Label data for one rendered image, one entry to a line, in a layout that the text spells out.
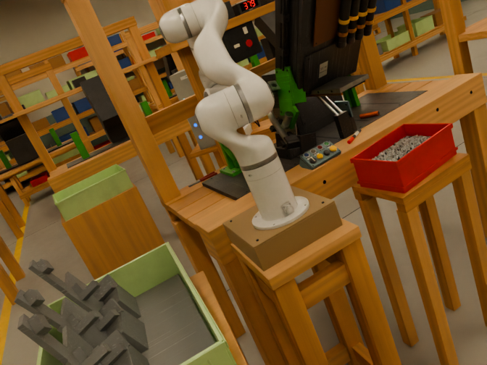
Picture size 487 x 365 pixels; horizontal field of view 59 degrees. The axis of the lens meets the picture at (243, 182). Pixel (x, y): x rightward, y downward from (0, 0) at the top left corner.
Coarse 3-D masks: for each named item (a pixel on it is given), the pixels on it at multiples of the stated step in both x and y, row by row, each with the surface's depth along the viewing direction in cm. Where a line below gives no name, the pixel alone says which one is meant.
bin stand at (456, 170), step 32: (448, 160) 155; (384, 192) 151; (416, 192) 145; (416, 224) 148; (480, 224) 163; (384, 256) 172; (416, 256) 152; (448, 256) 189; (480, 256) 166; (448, 288) 192; (480, 288) 174; (448, 352) 166
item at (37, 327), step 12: (24, 324) 80; (36, 324) 82; (48, 324) 83; (36, 336) 81; (48, 336) 85; (72, 336) 95; (48, 348) 82; (60, 348) 85; (72, 348) 90; (132, 348) 104; (60, 360) 84; (72, 360) 86; (120, 360) 99; (132, 360) 97; (144, 360) 105
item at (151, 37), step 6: (156, 30) 1100; (144, 36) 1053; (150, 36) 1059; (156, 36) 1059; (144, 42) 1045; (150, 42) 1051; (150, 54) 1066; (156, 60) 1064; (78, 66) 1003; (84, 66) 999; (90, 66) 1004; (78, 72) 1000; (162, 72) 1126; (126, 78) 1052; (132, 78) 1058; (168, 84) 1100; (174, 90) 1094; (144, 96) 1076; (138, 102) 1102
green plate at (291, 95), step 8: (280, 72) 188; (288, 72) 182; (280, 80) 189; (288, 80) 184; (280, 88) 191; (288, 88) 185; (296, 88) 186; (280, 96) 192; (288, 96) 186; (296, 96) 187; (304, 96) 189; (280, 104) 194; (288, 104) 188; (280, 112) 195
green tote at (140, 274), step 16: (144, 256) 139; (160, 256) 141; (176, 256) 129; (112, 272) 136; (128, 272) 138; (144, 272) 140; (160, 272) 142; (176, 272) 144; (128, 288) 139; (144, 288) 141; (192, 288) 108; (48, 304) 132; (208, 320) 94; (208, 352) 84; (224, 352) 86
